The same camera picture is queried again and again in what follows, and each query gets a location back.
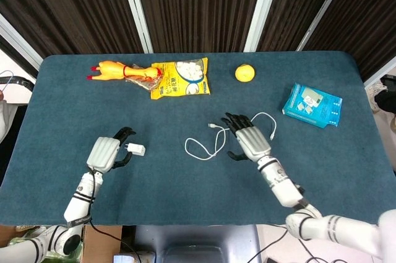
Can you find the white charging cable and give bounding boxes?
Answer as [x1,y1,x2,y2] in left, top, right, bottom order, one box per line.
[184,112,278,161]

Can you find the black bag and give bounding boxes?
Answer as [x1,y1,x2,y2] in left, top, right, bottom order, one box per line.
[374,74,396,114]

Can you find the blue felt table cloth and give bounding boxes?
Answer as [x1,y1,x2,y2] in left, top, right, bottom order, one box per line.
[0,51,396,226]

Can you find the black chair armrest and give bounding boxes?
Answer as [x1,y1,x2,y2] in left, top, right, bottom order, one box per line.
[0,76,34,92]

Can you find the yellow ball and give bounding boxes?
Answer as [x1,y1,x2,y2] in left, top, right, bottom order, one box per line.
[234,63,256,84]

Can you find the white clothing of person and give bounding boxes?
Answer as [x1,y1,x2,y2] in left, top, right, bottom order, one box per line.
[0,99,18,140]

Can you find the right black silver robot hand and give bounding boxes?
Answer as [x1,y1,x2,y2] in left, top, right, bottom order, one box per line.
[220,113,272,163]

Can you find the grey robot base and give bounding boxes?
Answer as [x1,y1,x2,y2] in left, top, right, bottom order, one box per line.
[122,225,260,263]

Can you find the yellow marshmallow snack bag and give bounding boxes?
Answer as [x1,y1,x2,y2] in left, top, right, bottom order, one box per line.
[150,57,211,101]

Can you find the yellow rubber chicken toy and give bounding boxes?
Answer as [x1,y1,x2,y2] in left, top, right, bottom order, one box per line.
[86,61,164,84]

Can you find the white frame post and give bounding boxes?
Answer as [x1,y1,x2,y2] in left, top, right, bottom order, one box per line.
[243,0,285,53]
[0,14,43,71]
[117,0,155,54]
[363,58,396,88]
[296,0,354,52]

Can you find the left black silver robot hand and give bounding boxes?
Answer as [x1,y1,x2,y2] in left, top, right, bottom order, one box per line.
[86,126,137,173]

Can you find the black floor cable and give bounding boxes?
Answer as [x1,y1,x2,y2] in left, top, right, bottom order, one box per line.
[272,225,329,263]

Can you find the clear crinkly plastic wrapper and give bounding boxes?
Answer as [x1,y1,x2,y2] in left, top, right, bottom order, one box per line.
[125,64,163,90]

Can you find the white charger plug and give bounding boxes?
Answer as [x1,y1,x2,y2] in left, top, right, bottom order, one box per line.
[123,142,147,157]

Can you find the blue product box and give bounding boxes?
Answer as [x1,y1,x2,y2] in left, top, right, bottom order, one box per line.
[282,82,343,129]

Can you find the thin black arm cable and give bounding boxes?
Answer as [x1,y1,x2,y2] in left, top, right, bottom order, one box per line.
[87,166,142,261]

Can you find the white sneaker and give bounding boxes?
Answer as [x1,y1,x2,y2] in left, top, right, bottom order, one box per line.
[366,82,389,112]

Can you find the brown cardboard box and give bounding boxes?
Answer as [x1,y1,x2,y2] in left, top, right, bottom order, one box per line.
[82,225,123,263]

